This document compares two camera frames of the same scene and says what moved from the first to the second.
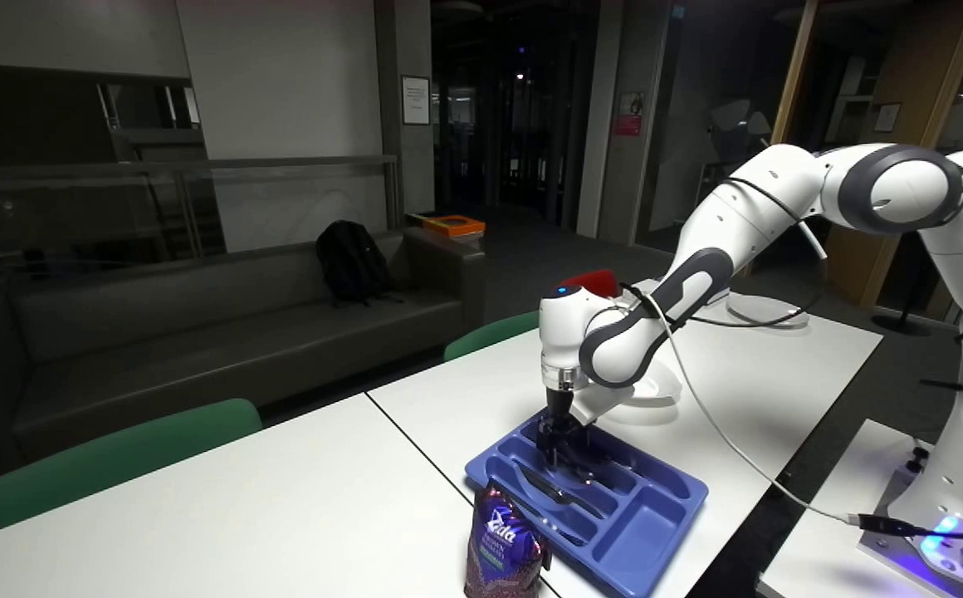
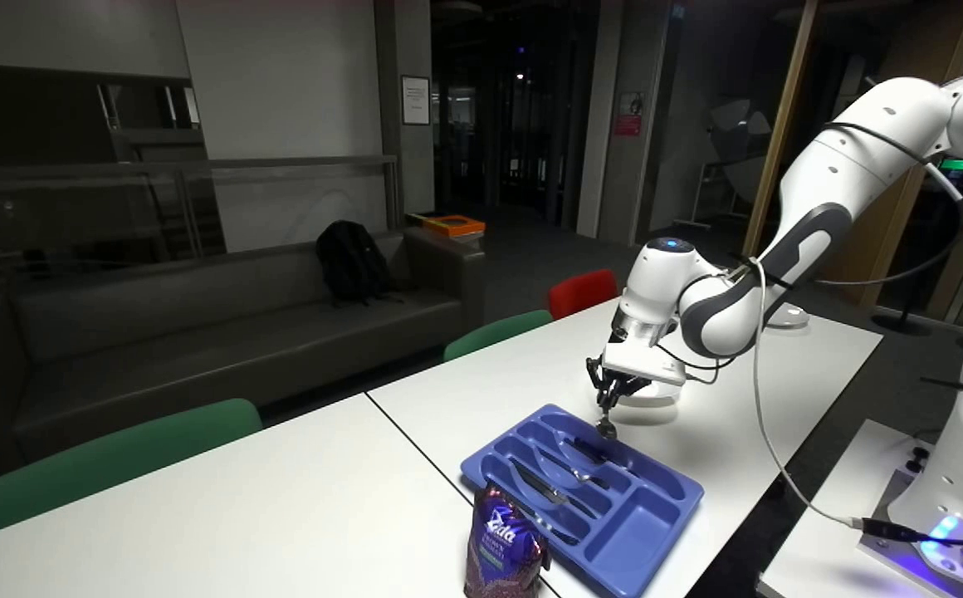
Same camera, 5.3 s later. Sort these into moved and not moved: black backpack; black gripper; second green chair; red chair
Moved: black gripper
Not moved: red chair; black backpack; second green chair
